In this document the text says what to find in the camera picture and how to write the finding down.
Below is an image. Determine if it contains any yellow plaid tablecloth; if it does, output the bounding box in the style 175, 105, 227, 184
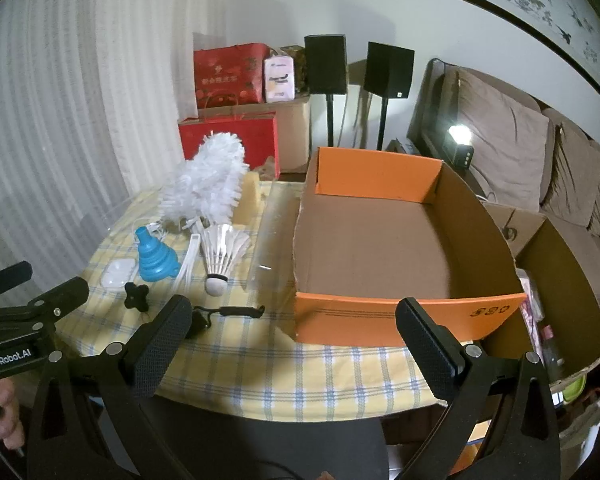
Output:
54, 179, 449, 424

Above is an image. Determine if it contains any black speaker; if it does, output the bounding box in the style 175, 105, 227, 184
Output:
364, 41, 415, 100
304, 35, 348, 96

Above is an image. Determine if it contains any red collection gift bag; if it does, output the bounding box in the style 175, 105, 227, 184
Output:
177, 112, 282, 180

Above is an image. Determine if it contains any bright led lamp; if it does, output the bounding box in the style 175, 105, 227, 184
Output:
442, 124, 474, 170

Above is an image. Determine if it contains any clear plastic sheet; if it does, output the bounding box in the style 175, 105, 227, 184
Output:
84, 181, 302, 294

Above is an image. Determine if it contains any brown sofa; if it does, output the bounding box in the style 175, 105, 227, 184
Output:
410, 58, 600, 302

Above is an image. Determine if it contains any open brown cardboard box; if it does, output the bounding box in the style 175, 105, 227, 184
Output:
483, 202, 600, 392

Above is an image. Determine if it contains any white earphone case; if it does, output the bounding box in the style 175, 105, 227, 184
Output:
100, 258, 137, 290

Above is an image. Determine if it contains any white curtain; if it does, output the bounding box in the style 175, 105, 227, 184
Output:
0, 0, 224, 296

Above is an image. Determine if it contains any white fluffy duster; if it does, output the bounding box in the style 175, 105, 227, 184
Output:
159, 132, 249, 224

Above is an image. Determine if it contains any orange cardboard box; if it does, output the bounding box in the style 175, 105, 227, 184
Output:
292, 148, 526, 347

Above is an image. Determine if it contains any yellow tan small box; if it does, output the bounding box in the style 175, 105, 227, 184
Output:
232, 171, 262, 226

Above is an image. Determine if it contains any large brown cardboard box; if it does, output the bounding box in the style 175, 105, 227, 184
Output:
198, 96, 311, 174

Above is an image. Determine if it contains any pink tissue pack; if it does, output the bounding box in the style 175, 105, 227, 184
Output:
263, 55, 296, 103

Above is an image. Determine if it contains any right black speaker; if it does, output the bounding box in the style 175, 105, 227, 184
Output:
364, 41, 415, 100

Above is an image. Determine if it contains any left black speaker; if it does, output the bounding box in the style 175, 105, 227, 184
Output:
304, 35, 348, 96

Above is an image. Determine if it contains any black star knob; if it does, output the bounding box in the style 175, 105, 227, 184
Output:
124, 282, 149, 312

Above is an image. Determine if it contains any white feather shuttlecock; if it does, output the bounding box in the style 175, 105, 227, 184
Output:
201, 223, 250, 297

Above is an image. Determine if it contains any black clip tool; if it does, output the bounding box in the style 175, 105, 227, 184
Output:
185, 306, 265, 339

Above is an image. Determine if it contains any blue collapsible funnel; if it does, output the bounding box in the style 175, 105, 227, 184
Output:
135, 226, 181, 282

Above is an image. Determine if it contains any red gift bag top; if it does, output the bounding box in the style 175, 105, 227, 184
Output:
194, 44, 271, 108

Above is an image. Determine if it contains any person's left hand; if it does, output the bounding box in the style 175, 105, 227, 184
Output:
0, 378, 24, 450

